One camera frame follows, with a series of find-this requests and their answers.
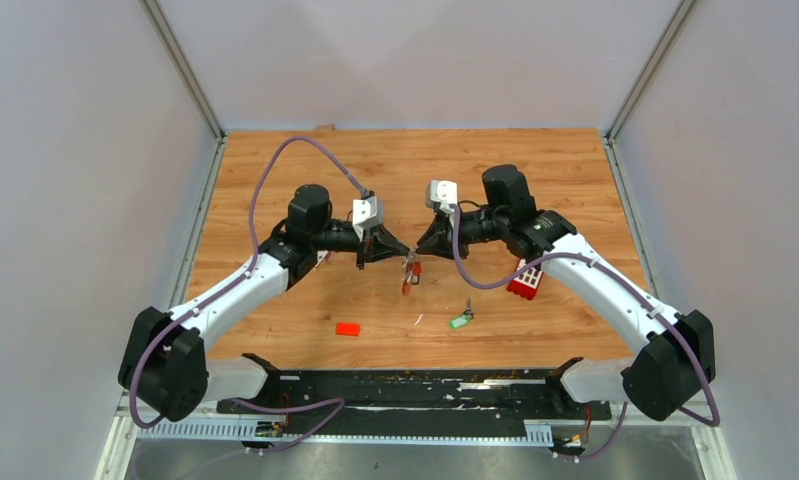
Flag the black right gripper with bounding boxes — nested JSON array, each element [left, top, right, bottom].
[[416, 205, 508, 260]]

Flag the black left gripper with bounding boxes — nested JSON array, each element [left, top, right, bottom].
[[312, 221, 410, 271]]

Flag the metal key organizer red handle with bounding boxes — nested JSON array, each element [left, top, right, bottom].
[[401, 251, 422, 296]]

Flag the key with green tag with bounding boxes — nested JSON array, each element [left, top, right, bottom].
[[448, 298, 474, 330]]

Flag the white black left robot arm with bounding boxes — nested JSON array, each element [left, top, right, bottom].
[[118, 184, 411, 428]]

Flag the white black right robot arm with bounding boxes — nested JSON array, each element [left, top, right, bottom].
[[416, 164, 721, 427]]

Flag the small orange red block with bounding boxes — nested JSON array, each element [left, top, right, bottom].
[[335, 322, 361, 337]]

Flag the red tray with white slots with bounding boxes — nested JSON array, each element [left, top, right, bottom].
[[506, 267, 544, 301]]

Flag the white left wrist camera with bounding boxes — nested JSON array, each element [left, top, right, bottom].
[[351, 195, 384, 236]]

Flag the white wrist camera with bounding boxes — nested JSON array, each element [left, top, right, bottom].
[[351, 195, 384, 236], [425, 180, 458, 215]]

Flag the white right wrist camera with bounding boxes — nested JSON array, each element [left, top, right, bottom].
[[425, 180, 458, 215]]

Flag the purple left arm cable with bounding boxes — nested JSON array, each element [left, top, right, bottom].
[[128, 135, 377, 458]]

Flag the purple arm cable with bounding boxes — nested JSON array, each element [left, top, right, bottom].
[[128, 135, 377, 458], [450, 205, 722, 463]]

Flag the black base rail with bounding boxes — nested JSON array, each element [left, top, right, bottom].
[[250, 366, 612, 438]]

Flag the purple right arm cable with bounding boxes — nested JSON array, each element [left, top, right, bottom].
[[450, 205, 722, 463]]

